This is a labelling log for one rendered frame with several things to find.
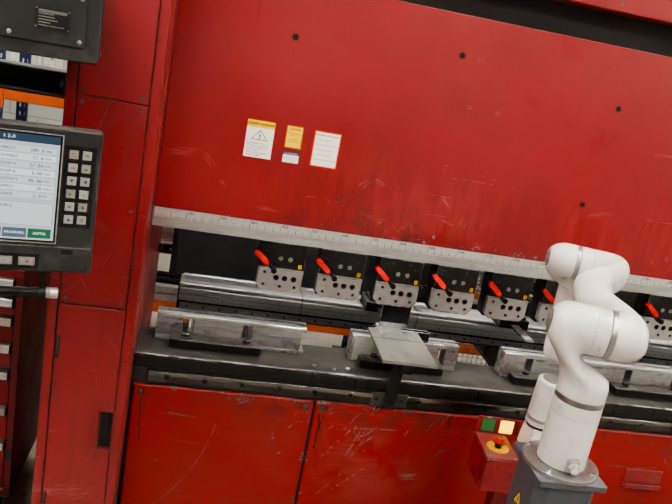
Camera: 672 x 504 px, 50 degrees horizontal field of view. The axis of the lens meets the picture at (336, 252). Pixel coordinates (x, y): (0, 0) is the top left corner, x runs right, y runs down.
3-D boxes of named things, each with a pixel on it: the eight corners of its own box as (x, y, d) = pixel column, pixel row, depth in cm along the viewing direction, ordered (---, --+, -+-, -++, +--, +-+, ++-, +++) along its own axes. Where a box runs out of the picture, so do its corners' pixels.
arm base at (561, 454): (611, 489, 176) (633, 422, 171) (538, 482, 173) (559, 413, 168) (577, 446, 194) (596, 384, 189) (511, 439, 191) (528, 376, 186)
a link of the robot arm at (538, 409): (555, 411, 230) (526, 404, 231) (567, 376, 225) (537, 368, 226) (558, 426, 222) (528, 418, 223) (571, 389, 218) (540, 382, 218)
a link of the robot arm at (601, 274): (572, 360, 172) (642, 378, 169) (587, 317, 167) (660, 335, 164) (563, 272, 216) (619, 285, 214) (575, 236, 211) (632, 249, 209)
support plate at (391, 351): (382, 362, 226) (383, 360, 226) (367, 329, 251) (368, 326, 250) (437, 368, 229) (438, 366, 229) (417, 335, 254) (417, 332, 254)
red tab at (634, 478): (623, 487, 267) (629, 471, 265) (621, 484, 269) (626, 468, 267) (659, 490, 270) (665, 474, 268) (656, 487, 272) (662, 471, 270)
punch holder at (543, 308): (535, 324, 256) (548, 280, 252) (526, 315, 264) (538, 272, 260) (574, 329, 259) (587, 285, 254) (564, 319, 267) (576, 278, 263)
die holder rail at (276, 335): (154, 338, 239) (157, 311, 237) (155, 331, 245) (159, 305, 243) (302, 354, 249) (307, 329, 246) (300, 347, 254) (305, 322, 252)
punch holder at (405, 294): (372, 303, 245) (382, 257, 241) (367, 294, 253) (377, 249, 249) (414, 308, 248) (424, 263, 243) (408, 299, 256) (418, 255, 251)
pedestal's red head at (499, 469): (478, 490, 227) (492, 440, 222) (466, 462, 243) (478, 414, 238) (538, 498, 230) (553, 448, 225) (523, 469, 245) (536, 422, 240)
